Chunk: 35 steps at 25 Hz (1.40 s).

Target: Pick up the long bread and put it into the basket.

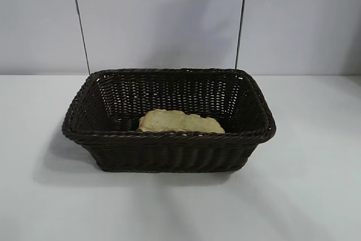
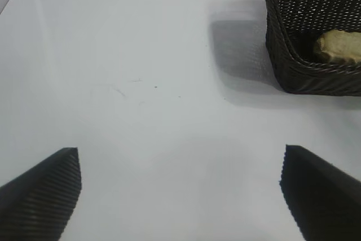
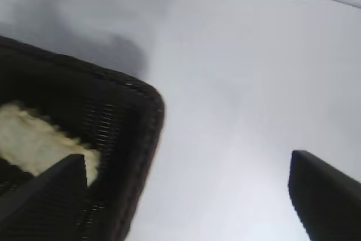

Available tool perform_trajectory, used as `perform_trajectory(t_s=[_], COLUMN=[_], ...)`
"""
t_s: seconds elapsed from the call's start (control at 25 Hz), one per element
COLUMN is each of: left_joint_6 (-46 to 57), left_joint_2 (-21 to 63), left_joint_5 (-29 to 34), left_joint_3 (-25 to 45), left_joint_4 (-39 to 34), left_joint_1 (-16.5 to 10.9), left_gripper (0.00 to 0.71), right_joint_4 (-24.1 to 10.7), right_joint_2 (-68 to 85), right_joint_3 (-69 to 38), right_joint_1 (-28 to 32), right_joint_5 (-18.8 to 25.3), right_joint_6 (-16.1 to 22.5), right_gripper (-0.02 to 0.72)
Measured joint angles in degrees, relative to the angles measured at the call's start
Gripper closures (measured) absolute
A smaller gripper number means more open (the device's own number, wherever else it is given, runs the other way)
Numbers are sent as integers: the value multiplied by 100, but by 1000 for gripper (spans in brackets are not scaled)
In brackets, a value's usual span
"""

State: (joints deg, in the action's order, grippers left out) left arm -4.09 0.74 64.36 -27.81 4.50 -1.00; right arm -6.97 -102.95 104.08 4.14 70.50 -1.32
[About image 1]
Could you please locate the long striped bread loaf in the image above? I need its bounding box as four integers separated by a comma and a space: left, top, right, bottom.
135, 108, 226, 135

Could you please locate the dark brown wicker basket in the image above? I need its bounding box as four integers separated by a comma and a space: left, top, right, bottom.
61, 68, 278, 173

